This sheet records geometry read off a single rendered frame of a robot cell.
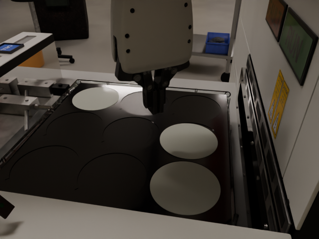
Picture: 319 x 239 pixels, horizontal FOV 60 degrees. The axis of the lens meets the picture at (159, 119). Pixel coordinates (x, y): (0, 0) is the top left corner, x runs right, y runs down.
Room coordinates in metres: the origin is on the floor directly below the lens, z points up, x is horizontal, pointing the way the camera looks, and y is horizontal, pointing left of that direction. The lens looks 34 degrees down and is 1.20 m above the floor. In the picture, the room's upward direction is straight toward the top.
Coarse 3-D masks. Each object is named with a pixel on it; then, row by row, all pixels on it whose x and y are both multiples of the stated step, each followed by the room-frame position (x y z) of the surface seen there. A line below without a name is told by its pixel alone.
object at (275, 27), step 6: (270, 0) 0.47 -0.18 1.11; (276, 0) 0.43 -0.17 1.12; (270, 6) 0.46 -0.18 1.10; (276, 6) 0.42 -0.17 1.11; (282, 6) 0.38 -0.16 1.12; (270, 12) 0.45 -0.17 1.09; (276, 12) 0.41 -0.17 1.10; (282, 12) 0.38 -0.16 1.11; (270, 18) 0.44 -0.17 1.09; (276, 18) 0.40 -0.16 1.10; (270, 24) 0.43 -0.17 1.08; (276, 24) 0.39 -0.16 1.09; (276, 30) 0.39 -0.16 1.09; (276, 36) 0.38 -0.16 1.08
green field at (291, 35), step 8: (288, 16) 0.34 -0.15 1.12; (288, 24) 0.33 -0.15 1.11; (296, 24) 0.30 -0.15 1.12; (288, 32) 0.33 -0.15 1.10; (296, 32) 0.30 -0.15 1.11; (304, 32) 0.27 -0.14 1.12; (288, 40) 0.32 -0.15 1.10; (296, 40) 0.29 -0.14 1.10; (304, 40) 0.26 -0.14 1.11; (312, 40) 0.24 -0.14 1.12; (288, 48) 0.31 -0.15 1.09; (296, 48) 0.28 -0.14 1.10; (304, 48) 0.26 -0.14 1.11; (288, 56) 0.30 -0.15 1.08; (296, 56) 0.27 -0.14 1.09; (304, 56) 0.25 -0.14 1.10; (296, 64) 0.27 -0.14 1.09; (304, 64) 0.25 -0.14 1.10; (296, 72) 0.26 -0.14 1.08
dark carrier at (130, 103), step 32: (128, 96) 0.53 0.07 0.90; (192, 96) 0.53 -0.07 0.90; (224, 96) 0.53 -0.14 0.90; (64, 128) 0.41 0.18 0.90; (96, 128) 0.41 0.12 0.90; (128, 128) 0.41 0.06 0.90; (160, 128) 0.41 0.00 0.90; (224, 128) 0.41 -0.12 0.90; (32, 160) 0.33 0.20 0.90; (64, 160) 0.33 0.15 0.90; (96, 160) 0.33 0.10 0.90; (128, 160) 0.33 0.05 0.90; (160, 160) 0.32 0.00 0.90; (192, 160) 0.32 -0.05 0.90; (224, 160) 0.32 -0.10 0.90; (32, 192) 0.26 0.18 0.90; (64, 192) 0.26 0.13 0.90; (96, 192) 0.26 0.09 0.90; (128, 192) 0.26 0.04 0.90; (224, 192) 0.26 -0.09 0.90
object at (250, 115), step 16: (240, 80) 0.58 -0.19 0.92; (240, 96) 0.57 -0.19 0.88; (240, 112) 0.51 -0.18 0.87; (240, 128) 0.45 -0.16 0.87; (256, 128) 0.35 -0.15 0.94; (240, 144) 0.42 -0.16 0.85; (256, 144) 0.31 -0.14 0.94; (256, 160) 0.29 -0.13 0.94; (256, 176) 0.26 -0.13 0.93; (256, 192) 0.28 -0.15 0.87; (256, 208) 0.25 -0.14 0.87; (272, 208) 0.20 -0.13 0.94; (256, 224) 0.23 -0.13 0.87; (272, 224) 0.18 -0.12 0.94
